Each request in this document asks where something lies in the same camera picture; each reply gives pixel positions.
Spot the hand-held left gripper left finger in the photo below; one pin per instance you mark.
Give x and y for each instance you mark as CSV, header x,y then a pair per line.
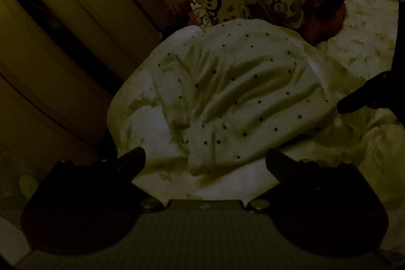
x,y
135,159

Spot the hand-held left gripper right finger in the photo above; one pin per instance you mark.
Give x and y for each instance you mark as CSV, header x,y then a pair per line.
x,y
275,161

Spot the white black-dotted small garment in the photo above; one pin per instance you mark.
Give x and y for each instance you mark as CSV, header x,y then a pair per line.
x,y
246,93

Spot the white leaf-print duvet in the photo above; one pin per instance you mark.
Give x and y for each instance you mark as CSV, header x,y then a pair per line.
x,y
148,127

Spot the dark red blanket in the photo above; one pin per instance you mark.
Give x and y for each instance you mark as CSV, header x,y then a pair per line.
x,y
319,29

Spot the round pale object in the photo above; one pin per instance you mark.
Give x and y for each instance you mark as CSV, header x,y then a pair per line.
x,y
28,185

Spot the pale wooden wardrobe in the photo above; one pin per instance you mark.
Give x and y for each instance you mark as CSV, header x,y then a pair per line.
x,y
63,42

